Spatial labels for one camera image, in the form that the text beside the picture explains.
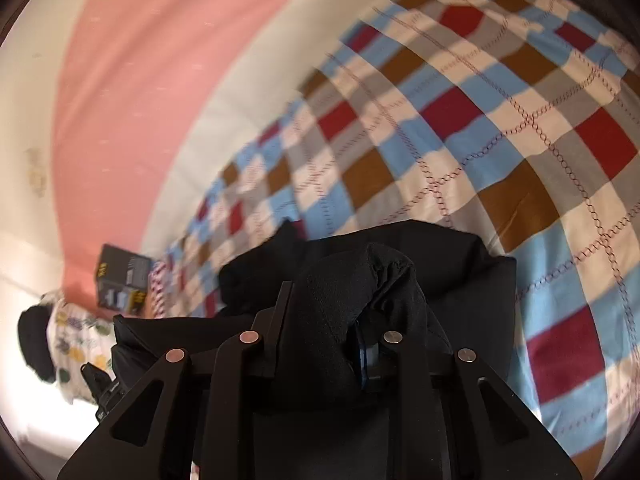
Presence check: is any black large jacket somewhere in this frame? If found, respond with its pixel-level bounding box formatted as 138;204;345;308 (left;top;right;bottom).
112;220;516;479

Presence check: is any floral patterned cloth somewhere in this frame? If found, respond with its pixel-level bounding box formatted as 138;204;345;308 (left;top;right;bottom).
41;290;116;404

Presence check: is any red white striped cloth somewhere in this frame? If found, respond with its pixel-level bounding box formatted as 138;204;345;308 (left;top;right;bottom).
146;259;171;318

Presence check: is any black round object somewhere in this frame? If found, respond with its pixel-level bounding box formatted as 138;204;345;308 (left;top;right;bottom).
17;304;55;384

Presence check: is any black product box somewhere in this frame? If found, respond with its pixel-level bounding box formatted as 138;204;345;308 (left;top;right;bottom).
94;244;153;315

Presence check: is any pink curtain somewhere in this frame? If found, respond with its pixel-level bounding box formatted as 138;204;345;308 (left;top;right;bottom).
51;0;288;306

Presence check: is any checkered bed sheet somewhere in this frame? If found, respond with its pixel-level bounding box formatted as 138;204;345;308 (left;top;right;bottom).
154;0;639;479

